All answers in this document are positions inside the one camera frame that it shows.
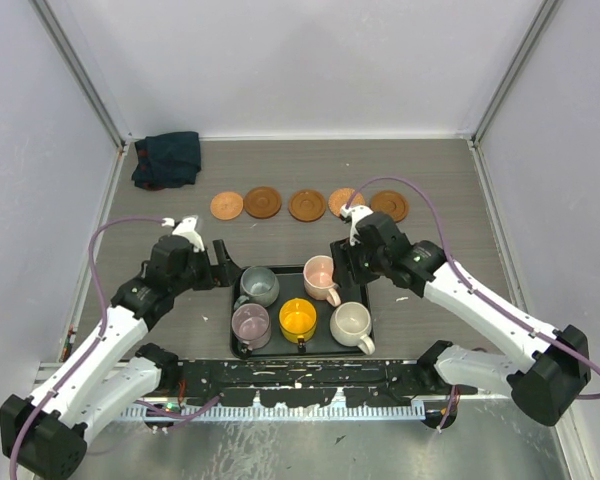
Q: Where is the white slotted cable duct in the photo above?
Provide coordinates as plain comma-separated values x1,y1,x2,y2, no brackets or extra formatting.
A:
119,403,426,422

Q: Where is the brown wooden saucer coaster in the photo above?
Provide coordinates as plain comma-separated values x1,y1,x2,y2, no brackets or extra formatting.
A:
288,189,327,222
370,190,410,222
244,186,282,219

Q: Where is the aluminium frame rail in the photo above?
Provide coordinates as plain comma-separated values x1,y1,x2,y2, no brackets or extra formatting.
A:
28,357,574,402

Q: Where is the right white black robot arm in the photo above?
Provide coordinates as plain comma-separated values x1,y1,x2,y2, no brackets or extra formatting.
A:
330,206,591,426

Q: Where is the dark blue folded cloth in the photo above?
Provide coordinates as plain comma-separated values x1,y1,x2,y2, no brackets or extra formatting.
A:
131,131,202,191

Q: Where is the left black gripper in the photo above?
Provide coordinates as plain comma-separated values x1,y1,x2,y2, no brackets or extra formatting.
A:
170,239,240,296

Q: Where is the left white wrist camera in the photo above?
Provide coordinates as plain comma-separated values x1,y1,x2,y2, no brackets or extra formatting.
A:
161,215,206,252

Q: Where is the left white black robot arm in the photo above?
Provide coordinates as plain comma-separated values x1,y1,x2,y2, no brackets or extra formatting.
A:
0,234,241,479

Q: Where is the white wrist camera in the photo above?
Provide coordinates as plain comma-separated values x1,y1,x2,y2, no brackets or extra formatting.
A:
340,205,373,246
161,215,206,252

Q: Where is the cream ceramic mug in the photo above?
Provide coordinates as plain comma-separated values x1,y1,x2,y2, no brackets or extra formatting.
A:
330,302,376,355

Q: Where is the yellow ceramic mug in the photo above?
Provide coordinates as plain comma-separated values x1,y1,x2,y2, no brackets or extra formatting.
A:
278,298,317,353

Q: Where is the lilac ceramic mug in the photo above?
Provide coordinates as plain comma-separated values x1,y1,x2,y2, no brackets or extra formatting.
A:
231,303,272,351

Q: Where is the grey ceramic mug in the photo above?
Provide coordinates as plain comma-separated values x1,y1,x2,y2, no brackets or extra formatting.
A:
234,266,280,309

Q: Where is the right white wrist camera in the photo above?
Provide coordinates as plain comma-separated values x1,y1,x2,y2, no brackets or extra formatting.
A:
340,205,373,246

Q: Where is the woven rattan coaster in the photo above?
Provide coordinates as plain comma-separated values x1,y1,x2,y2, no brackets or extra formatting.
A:
210,191,244,221
328,188,366,217

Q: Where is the pink ceramic mug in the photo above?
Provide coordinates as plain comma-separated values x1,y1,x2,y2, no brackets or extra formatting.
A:
303,255,341,307

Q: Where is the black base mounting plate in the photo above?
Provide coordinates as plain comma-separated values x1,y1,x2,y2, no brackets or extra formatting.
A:
145,359,451,408

